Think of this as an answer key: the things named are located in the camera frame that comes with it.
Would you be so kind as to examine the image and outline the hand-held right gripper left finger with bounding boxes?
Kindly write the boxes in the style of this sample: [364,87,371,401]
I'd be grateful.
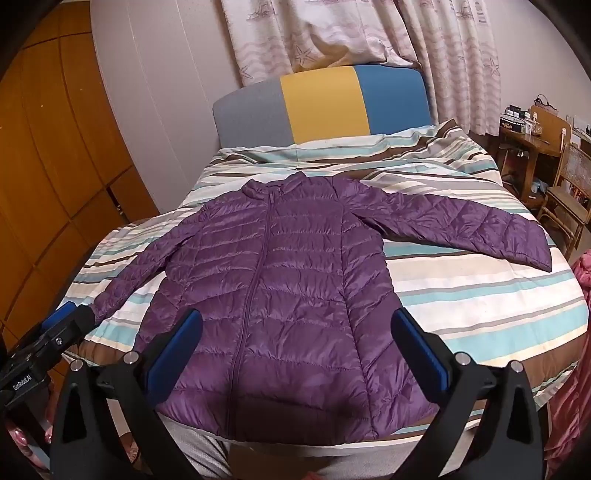
[48,308,204,480]

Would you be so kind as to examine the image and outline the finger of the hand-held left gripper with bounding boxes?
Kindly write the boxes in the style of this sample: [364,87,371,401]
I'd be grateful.
[39,301,77,331]
[44,305,96,348]

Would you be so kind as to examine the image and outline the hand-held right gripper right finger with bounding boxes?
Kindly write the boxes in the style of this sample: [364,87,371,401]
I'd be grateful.
[390,308,548,480]

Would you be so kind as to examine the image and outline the purple down jacket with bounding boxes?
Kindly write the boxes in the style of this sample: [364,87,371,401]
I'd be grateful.
[90,172,553,448]

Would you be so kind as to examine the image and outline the striped bed blanket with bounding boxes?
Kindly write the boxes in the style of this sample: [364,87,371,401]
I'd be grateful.
[53,117,589,462]

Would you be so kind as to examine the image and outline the person's grey pants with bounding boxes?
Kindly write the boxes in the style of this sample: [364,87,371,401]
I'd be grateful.
[159,414,384,480]

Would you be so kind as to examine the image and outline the pink cloth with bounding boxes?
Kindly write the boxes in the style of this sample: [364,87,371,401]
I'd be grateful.
[545,249,591,467]

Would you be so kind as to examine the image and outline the wooden wardrobe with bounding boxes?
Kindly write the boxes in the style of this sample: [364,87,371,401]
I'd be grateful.
[0,0,160,342]

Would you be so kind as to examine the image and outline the rattan wooden chair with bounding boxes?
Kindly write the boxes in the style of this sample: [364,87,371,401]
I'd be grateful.
[538,143,591,259]

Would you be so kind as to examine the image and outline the wooden desk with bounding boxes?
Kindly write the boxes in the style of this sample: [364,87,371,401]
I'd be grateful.
[498,124,565,204]

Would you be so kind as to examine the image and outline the wooden chair solid backrest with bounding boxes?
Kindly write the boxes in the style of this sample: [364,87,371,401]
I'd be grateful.
[529,105,572,157]

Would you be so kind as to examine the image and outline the grey yellow blue headboard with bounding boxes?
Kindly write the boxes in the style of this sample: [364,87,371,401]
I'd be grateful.
[212,65,437,149]

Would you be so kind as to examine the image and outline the patterned white curtain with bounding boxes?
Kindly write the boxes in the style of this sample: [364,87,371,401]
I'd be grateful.
[383,0,502,136]
[221,0,416,88]

